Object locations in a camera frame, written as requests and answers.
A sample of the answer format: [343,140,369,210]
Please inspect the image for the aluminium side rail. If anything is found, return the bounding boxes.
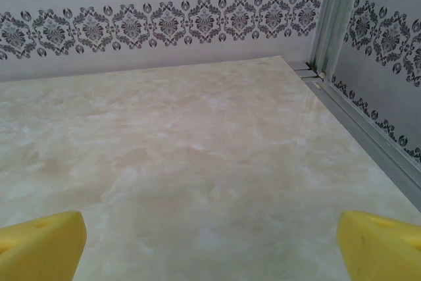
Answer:
[294,62,421,213]

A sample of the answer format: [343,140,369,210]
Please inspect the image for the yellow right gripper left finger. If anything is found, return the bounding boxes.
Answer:
[0,210,87,281]

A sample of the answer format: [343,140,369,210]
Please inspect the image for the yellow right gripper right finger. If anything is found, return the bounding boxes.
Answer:
[336,209,421,281]

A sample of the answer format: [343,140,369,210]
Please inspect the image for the aluminium frame post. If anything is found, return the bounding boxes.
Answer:
[307,0,366,80]

